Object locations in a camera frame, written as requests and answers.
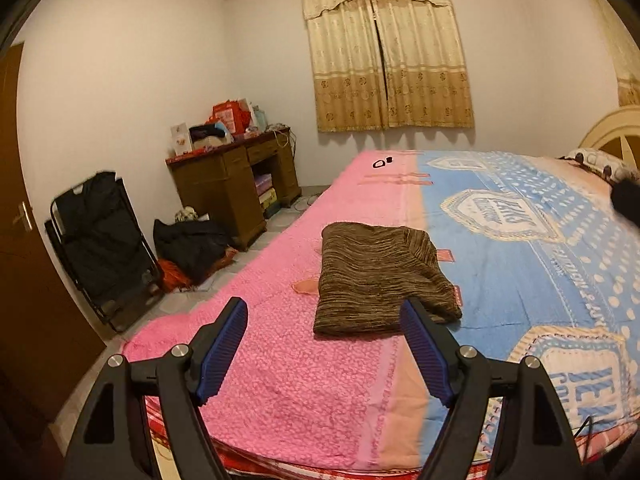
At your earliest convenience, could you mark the brown wooden desk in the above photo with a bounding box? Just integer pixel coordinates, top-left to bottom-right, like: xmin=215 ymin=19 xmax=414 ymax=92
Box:
xmin=165 ymin=126 xmax=302 ymax=250

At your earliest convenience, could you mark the cream wooden headboard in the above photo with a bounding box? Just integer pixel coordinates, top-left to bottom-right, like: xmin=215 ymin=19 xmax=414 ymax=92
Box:
xmin=580 ymin=105 xmax=640 ymax=169

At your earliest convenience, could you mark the brown wooden door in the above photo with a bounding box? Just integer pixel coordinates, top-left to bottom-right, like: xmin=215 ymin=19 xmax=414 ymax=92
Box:
xmin=1 ymin=44 xmax=105 ymax=425

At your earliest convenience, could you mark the pink and blue blanket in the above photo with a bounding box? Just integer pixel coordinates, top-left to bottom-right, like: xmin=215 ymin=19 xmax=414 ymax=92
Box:
xmin=124 ymin=152 xmax=639 ymax=479

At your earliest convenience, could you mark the white photo card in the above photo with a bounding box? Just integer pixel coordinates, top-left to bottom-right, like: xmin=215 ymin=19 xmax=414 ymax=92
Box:
xmin=170 ymin=122 xmax=193 ymax=156

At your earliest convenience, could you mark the red gift box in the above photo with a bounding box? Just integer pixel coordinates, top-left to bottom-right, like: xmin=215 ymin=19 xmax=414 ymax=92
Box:
xmin=210 ymin=99 xmax=252 ymax=136

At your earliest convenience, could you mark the brown striped knit sweater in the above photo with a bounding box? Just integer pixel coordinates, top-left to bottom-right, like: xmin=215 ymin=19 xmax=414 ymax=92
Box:
xmin=314 ymin=222 xmax=462 ymax=338

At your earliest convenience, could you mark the black bag on floor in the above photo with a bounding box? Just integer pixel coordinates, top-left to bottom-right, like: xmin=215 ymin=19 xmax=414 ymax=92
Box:
xmin=153 ymin=220 xmax=238 ymax=284

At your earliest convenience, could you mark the beige patterned curtain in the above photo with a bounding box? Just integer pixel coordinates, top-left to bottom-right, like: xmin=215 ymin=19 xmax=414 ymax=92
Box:
xmin=302 ymin=0 xmax=475 ymax=132

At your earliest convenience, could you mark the orange cloth on floor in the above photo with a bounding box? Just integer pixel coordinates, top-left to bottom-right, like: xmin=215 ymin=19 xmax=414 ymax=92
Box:
xmin=157 ymin=259 xmax=193 ymax=294

